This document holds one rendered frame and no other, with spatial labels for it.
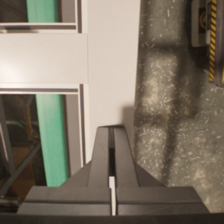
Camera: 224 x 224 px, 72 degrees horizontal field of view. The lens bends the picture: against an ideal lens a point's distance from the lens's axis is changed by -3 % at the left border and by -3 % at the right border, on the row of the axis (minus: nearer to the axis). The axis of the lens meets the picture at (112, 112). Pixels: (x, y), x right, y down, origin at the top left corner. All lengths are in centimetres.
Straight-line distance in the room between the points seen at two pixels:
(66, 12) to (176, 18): 100
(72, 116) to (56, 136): 4
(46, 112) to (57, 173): 10
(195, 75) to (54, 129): 110
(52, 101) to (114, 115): 11
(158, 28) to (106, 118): 102
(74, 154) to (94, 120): 13
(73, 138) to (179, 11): 108
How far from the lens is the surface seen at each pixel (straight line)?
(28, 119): 98
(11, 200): 126
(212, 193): 182
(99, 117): 15
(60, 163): 27
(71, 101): 24
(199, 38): 109
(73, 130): 25
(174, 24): 118
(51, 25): 21
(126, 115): 15
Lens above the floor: 108
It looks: 73 degrees down
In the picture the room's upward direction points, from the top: 176 degrees clockwise
